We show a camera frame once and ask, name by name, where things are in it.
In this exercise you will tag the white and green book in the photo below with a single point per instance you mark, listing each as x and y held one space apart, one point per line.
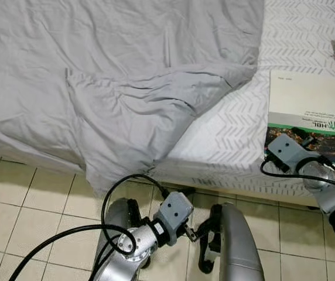
308 96

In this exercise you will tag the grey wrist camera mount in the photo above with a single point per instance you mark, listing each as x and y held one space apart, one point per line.
176 211
284 151

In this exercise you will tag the grey right robot leg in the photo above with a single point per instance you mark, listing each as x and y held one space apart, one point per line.
241 246

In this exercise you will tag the grey left robot leg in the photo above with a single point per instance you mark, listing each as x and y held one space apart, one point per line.
118 213

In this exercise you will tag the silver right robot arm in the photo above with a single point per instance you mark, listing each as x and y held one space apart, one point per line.
331 187

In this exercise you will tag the grey duvet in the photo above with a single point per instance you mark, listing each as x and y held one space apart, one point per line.
97 58

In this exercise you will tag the grey robot leg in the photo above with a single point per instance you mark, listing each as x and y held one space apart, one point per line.
241 246
118 213

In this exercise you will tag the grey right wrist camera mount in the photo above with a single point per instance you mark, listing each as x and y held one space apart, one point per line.
284 151

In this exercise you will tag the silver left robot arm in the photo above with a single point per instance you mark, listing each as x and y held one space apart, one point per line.
132 243

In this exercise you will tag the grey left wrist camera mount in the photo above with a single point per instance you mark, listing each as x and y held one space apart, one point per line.
176 211

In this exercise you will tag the white patterned mattress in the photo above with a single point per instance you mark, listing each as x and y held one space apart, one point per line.
232 134

